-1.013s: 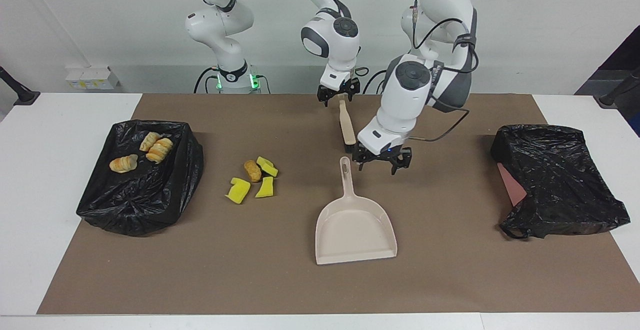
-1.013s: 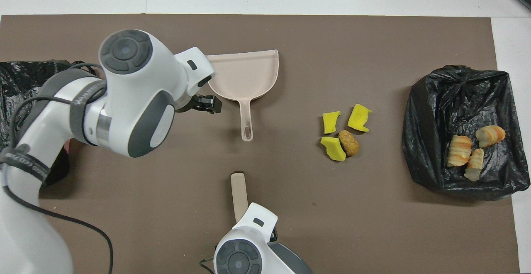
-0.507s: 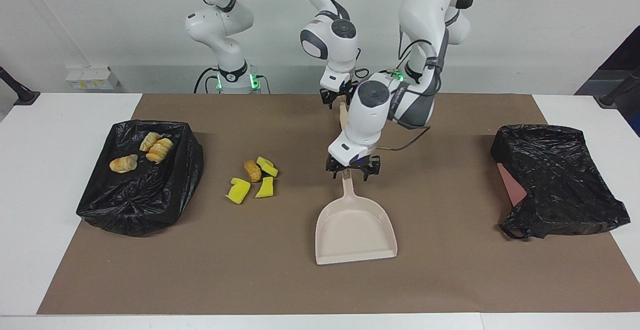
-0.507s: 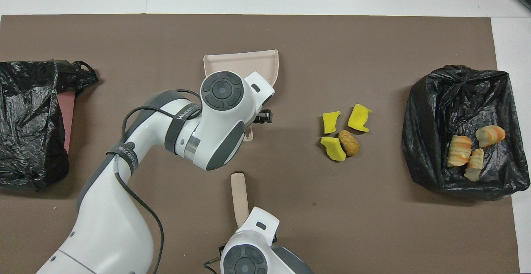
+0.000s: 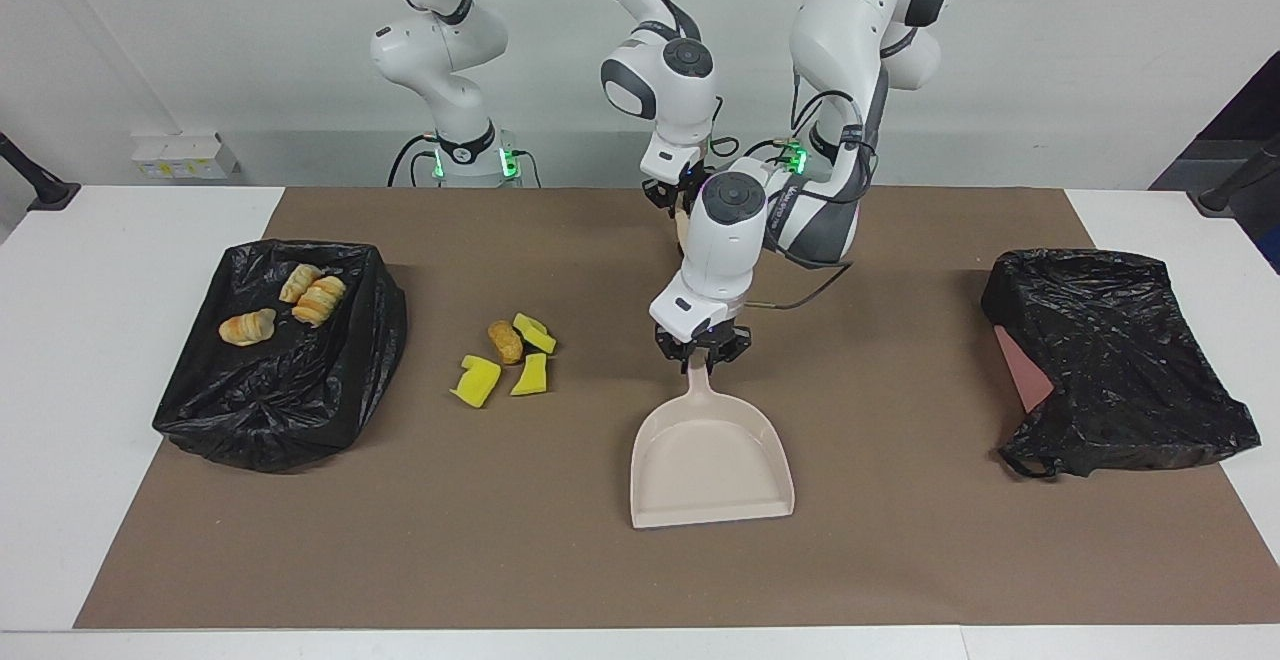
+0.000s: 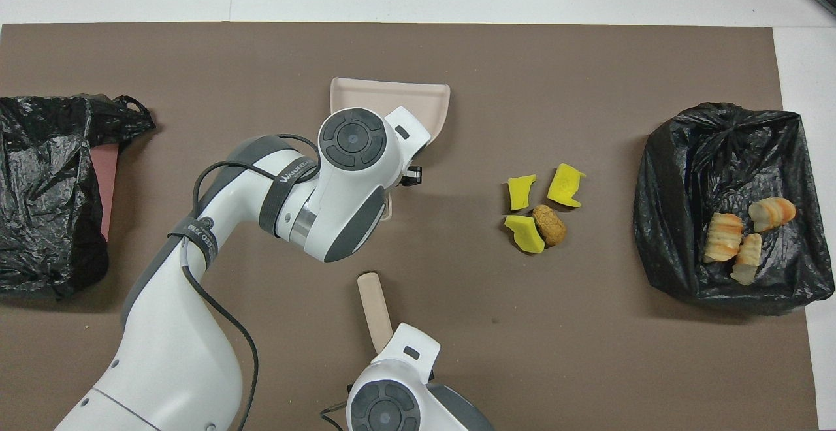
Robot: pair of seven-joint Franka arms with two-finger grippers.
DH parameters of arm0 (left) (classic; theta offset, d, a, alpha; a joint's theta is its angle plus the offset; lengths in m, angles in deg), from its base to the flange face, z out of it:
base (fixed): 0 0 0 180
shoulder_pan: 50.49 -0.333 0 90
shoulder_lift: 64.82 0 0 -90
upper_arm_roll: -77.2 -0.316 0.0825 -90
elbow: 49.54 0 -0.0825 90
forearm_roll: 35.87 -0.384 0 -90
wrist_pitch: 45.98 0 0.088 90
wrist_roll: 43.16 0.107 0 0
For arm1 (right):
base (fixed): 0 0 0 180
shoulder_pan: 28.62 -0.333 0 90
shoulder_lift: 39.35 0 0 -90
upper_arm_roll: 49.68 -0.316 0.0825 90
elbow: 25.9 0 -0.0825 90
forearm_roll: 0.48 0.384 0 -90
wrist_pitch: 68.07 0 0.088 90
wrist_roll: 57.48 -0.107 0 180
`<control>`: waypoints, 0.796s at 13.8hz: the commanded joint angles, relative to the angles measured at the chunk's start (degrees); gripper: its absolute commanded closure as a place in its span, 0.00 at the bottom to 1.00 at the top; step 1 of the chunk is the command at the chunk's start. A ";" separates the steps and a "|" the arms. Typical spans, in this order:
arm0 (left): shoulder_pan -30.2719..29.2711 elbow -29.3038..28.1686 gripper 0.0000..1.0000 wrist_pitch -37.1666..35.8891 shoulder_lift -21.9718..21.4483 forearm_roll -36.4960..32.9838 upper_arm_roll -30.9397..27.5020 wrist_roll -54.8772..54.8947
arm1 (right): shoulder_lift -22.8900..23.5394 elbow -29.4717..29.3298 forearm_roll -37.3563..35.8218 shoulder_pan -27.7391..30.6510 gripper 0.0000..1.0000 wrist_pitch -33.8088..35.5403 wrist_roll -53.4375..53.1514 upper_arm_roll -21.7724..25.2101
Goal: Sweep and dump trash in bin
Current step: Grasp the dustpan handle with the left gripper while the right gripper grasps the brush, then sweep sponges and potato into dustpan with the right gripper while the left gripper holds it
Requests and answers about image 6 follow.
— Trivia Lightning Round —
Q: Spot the yellow green sponge piece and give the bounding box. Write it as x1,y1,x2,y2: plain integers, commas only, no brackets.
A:
547,163,587,209
507,174,538,212
504,214,546,255

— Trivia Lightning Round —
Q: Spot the beige plastic dustpan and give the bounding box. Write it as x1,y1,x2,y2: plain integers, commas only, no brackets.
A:
329,77,451,223

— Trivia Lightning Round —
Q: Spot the beige hand brush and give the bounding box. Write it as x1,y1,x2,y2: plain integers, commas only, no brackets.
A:
357,272,395,355

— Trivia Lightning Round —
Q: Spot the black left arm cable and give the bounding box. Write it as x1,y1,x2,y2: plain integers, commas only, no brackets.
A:
180,133,322,431

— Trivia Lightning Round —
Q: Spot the orange striped croissant piece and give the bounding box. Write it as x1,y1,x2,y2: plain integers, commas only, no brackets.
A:
747,197,798,233
702,212,745,264

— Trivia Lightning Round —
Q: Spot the black plastic trash bag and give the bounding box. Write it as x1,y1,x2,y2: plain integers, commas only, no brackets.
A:
632,102,836,317
0,94,157,301

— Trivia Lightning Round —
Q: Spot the brown paper table mat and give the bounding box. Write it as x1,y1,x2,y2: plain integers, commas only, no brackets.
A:
0,22,820,431

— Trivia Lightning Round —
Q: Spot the pale pastry piece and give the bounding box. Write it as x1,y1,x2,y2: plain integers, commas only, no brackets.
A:
730,232,764,287

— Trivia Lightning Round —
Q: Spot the pink box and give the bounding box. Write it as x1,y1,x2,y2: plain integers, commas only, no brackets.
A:
90,144,120,242

